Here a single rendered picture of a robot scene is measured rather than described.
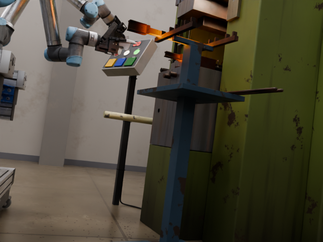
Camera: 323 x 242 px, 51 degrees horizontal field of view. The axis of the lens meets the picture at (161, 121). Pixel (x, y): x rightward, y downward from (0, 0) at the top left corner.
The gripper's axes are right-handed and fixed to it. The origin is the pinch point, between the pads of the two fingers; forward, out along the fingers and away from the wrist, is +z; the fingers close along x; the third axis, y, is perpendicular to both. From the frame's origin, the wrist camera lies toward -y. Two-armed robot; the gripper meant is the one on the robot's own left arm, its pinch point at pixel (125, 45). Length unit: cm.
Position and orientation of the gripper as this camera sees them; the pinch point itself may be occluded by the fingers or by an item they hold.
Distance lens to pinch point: 234.4
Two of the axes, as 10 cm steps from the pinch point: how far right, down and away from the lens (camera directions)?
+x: -7.6, -0.6, 6.4
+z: 4.8, 6.0, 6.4
